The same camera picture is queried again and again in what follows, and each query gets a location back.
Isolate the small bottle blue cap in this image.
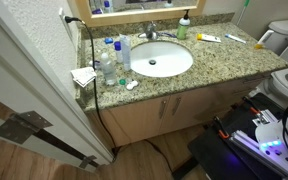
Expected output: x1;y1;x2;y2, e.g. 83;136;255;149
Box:
114;41;123;63

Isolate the tall white tube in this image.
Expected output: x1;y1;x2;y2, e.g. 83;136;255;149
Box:
120;34;131;71

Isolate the white blue small tube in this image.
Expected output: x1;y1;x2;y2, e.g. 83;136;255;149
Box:
225;34;246;44

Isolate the chrome faucet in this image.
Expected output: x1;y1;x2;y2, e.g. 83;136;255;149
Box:
138;21;158;40

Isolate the black power cable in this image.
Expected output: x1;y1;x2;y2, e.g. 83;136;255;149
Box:
64;15;175;174

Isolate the white door with hinges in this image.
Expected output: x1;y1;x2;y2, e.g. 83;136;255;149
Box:
0;0;113;165

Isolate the folded white paper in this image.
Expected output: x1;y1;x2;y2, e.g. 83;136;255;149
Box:
71;67;96;87

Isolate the white toilet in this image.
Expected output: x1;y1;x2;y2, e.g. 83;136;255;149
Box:
250;18;288;113

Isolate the white toothpaste tube yellow cap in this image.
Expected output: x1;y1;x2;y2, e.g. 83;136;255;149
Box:
196;33;221;43

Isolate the white sink basin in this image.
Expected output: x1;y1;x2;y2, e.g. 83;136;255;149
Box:
131;41;193;78

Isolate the white wall outlet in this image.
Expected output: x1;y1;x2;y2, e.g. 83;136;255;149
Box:
59;7;73;42

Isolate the green white contact lens case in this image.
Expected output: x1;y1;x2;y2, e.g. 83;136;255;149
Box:
119;79;139;90

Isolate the white tube orange cap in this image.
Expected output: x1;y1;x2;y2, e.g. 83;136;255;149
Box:
254;30;274;49

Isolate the wooden vanity cabinet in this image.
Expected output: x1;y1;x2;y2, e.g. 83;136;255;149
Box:
85;73;268;146

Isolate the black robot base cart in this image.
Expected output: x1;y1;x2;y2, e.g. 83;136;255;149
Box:
188;94;288;180

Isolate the clear plastic bottle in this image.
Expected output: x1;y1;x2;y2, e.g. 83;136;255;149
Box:
101;53;117;85

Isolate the blue toothbrush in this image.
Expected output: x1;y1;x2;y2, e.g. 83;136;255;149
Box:
157;32;177;38

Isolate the green soap dispenser bottle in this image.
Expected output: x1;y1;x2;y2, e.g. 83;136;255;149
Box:
176;11;190;40

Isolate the wood framed mirror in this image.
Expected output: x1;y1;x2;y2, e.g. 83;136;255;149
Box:
68;0;206;27

